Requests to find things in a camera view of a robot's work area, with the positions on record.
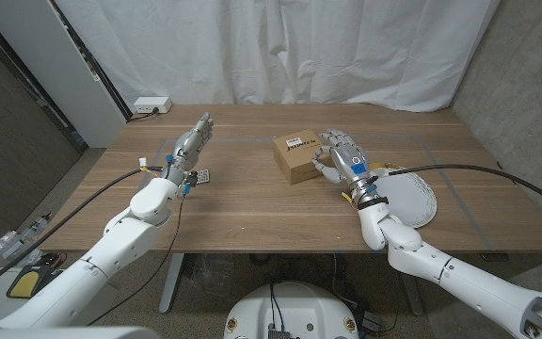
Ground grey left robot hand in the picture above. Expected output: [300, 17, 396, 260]
[160, 111, 215, 186]

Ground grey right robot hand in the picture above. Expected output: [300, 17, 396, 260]
[311, 129, 390, 211]

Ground cardboard packing box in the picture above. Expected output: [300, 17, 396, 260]
[272, 129, 333, 186]

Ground gold-rimmed white paper plate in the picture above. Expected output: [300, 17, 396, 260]
[369, 162, 438, 231]

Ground grey tape strip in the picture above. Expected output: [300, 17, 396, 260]
[132, 138, 171, 199]
[417, 136, 496, 250]

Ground white power strip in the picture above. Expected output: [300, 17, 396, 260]
[133, 96, 173, 115]

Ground white curtain backdrop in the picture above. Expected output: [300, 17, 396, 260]
[54, 0, 501, 113]

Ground table leg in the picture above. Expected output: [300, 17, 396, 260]
[402, 277, 425, 317]
[158, 252, 186, 315]

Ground white cabinet panel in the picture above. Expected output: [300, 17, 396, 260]
[0, 0, 129, 150]

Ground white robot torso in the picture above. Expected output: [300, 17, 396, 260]
[222, 281, 360, 339]

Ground power adapter under table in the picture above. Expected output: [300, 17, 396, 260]
[359, 309, 383, 336]

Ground clear bagged parts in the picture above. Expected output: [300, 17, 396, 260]
[0, 211, 54, 265]

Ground yellow black foot pedal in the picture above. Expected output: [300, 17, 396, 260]
[6, 265, 60, 299]

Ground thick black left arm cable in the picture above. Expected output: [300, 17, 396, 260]
[0, 165, 164, 300]

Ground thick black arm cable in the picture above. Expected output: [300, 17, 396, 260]
[0, 165, 164, 300]
[386, 163, 542, 216]

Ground thin black cable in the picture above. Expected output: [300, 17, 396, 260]
[86, 193, 186, 327]

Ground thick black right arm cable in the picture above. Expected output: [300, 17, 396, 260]
[386, 163, 542, 216]

